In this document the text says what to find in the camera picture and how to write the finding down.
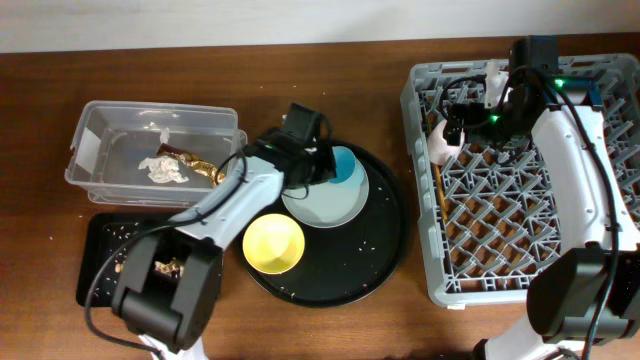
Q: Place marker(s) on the clear plastic bin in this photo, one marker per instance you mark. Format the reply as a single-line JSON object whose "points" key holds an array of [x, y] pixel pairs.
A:
{"points": [[112, 138]]}

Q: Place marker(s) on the blue cup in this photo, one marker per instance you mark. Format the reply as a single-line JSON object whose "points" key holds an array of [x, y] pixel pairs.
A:
{"points": [[345, 164]]}

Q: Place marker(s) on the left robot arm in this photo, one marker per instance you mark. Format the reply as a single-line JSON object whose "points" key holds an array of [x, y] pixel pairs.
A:
{"points": [[176, 322]]}

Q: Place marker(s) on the black rectangular tray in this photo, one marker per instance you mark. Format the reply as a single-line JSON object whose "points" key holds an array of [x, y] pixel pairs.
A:
{"points": [[106, 233]]}

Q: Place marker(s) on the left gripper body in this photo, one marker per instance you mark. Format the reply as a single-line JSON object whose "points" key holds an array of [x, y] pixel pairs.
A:
{"points": [[320, 163]]}

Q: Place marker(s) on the wooden chopstick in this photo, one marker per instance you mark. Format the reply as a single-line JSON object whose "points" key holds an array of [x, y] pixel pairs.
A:
{"points": [[440, 193]]}

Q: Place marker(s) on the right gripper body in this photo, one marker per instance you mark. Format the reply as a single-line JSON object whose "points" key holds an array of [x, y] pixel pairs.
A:
{"points": [[502, 131]]}

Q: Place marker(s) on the light grey plate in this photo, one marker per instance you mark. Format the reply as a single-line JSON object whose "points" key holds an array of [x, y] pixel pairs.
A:
{"points": [[328, 205]]}

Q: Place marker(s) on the yellow bowl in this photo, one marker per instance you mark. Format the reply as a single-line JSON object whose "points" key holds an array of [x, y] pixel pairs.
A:
{"points": [[273, 244]]}

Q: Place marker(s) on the grey dishwasher rack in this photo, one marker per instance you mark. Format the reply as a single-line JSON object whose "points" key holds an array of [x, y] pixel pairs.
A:
{"points": [[503, 226]]}

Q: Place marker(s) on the white tissue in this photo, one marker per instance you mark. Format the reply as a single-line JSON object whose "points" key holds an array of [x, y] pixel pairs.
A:
{"points": [[164, 168]]}

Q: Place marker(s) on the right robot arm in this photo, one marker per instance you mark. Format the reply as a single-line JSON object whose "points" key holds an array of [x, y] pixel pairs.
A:
{"points": [[589, 296]]}

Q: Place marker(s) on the food scraps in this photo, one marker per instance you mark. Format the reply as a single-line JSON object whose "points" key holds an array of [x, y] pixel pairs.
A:
{"points": [[158, 252]]}

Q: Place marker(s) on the pink cup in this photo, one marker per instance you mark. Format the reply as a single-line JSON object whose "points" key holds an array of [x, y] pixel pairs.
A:
{"points": [[442, 147]]}

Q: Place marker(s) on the gold snack wrapper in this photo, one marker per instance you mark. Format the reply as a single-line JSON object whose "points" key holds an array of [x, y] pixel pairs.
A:
{"points": [[194, 162]]}

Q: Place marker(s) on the round black tray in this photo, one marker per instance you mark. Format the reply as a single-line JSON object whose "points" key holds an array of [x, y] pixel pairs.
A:
{"points": [[345, 264]]}

